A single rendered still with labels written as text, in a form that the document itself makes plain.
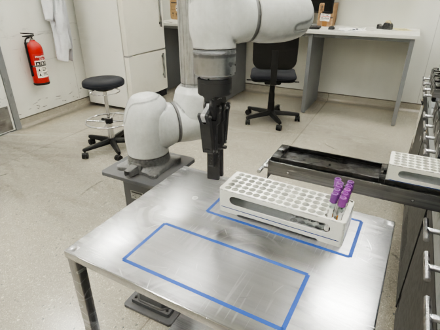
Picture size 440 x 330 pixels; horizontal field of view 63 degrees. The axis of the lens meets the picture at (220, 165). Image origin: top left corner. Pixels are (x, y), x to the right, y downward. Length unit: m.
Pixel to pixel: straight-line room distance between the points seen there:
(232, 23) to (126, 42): 3.40
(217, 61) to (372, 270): 0.51
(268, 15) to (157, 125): 0.63
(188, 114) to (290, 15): 0.61
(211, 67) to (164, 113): 0.55
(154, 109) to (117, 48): 2.98
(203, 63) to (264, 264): 0.42
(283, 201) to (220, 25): 0.39
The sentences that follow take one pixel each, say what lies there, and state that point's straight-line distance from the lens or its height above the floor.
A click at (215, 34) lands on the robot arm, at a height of 1.23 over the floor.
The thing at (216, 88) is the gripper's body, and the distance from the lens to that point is 0.76.
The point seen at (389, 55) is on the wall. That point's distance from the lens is 4.63.
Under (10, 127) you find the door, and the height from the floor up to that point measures 0.05.
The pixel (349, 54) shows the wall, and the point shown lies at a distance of 4.66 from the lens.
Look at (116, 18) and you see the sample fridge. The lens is 4.13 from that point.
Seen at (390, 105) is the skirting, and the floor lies 0.03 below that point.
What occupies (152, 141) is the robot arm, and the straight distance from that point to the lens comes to 1.27.
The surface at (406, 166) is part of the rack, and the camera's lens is 1.12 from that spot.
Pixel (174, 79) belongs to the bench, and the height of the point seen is 0.12.
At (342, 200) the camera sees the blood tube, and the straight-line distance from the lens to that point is 0.75.
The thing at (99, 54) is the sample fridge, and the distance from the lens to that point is 4.39.
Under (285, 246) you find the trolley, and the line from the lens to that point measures 0.79.
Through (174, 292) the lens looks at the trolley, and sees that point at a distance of 0.69.
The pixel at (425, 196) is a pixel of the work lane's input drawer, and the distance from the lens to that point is 1.13.
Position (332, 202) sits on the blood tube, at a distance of 0.77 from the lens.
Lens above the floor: 1.32
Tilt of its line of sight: 27 degrees down
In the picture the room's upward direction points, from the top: straight up
